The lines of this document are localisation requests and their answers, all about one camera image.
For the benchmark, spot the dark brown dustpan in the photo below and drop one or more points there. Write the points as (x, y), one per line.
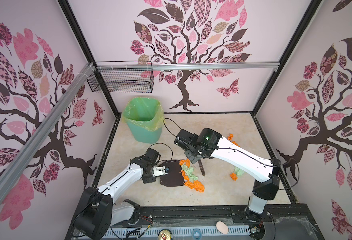
(174, 177)

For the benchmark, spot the beige oval disc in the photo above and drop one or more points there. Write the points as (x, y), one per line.
(222, 228)

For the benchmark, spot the black wire basket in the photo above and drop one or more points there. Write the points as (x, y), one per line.
(122, 77)

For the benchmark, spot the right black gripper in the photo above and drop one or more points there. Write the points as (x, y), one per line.
(192, 159)

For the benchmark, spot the dark brown hand brush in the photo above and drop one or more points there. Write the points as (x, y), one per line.
(201, 168)

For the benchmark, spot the green scrap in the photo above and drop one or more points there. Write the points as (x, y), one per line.
(239, 172)
(189, 173)

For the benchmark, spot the silver aluminium rail back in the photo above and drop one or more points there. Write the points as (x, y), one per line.
(204, 66)

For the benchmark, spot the silver aluminium rail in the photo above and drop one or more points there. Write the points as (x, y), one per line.
(204, 66)
(14, 170)

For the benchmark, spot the orange scrap right middle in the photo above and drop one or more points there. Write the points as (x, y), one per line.
(230, 138)

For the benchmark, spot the silver aluminium rail left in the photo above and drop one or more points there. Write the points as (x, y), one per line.
(14, 170)

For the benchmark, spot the green scrap front centre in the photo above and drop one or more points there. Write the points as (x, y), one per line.
(189, 173)

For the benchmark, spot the orange scrap front centre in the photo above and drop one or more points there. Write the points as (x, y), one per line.
(196, 185)

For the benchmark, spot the green scrap front right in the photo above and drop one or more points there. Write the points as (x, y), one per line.
(239, 172)

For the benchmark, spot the orange scrap front right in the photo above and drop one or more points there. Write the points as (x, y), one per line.
(234, 176)

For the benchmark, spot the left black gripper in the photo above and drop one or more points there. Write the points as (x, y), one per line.
(148, 180)

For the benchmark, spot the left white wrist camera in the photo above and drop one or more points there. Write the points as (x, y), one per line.
(160, 171)

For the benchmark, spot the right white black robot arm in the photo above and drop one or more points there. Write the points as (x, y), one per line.
(211, 144)

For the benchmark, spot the green bin with liner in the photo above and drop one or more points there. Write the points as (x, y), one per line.
(144, 117)

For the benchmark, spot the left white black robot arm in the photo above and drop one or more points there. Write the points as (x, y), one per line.
(96, 211)

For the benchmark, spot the orange scrap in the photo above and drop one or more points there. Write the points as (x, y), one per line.
(230, 138)
(196, 185)
(234, 176)

